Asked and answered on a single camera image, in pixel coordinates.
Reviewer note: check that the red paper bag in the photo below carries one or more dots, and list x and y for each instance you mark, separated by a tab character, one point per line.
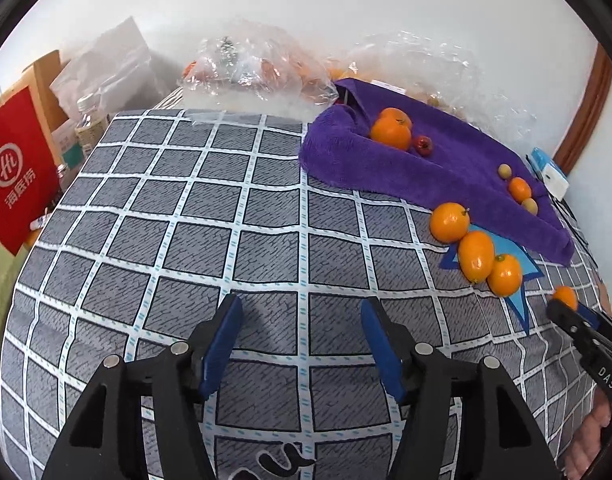
15	170

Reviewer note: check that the purple towel covered tray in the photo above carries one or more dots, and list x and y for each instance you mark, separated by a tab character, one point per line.
461	175

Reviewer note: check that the person's right hand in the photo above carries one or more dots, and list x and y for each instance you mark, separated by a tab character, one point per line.
588	440

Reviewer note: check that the translucent grey plastic bag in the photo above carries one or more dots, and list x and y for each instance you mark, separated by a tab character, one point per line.
108	65

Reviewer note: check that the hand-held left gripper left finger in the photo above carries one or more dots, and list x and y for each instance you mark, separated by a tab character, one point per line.
220	345

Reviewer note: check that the mandarin orange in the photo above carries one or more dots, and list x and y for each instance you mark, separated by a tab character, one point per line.
505	274
397	114
477	256
450	221
566	296
519	188
390	135

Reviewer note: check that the clear plastic water bottle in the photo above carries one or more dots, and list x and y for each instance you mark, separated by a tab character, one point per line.
89	122

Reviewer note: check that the clear plastic bag of oranges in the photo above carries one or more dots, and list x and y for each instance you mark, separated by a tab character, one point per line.
436	70

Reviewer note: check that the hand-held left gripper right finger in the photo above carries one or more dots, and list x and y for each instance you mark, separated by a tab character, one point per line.
383	350

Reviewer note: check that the brown wooden door frame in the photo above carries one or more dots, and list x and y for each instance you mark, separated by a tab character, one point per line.
588	105

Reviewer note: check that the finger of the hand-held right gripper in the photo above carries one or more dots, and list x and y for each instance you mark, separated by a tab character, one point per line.
598	322
573	327

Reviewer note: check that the small red tomato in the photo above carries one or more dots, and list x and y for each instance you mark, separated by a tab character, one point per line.
424	144

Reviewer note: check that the grey checked bedsheet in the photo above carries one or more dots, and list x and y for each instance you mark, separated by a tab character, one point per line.
210	240

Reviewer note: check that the white and blue box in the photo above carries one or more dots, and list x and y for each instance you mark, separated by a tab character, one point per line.
548	170

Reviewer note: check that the clear crumpled plastic bag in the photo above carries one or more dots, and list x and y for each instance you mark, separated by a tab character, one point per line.
251	65

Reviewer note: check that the small yellow round fruit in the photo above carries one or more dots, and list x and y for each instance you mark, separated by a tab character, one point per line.
529	205
504	170

